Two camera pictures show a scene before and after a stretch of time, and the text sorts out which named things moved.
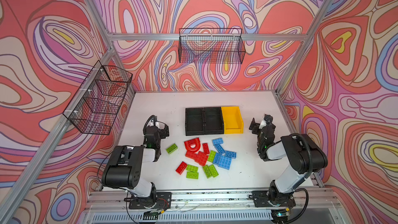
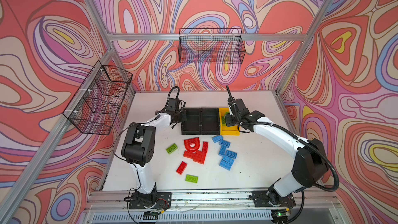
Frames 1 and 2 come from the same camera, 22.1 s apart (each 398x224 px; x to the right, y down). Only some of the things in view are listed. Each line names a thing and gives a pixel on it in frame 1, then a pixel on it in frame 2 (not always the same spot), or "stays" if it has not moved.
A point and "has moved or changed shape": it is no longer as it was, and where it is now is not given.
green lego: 171,149 stays
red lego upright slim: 205,148 stays
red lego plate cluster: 200,158 stays
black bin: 194,122 has moved or changed shape
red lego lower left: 181,168 stays
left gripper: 155,130 -> 179,115
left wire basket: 98,104 stays
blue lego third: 230,154 stays
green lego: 212,156 -> 224,122
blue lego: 219,149 -> 225,143
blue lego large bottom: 225,162 stays
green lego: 192,175 has moved or changed shape
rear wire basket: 211,45 stays
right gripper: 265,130 -> 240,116
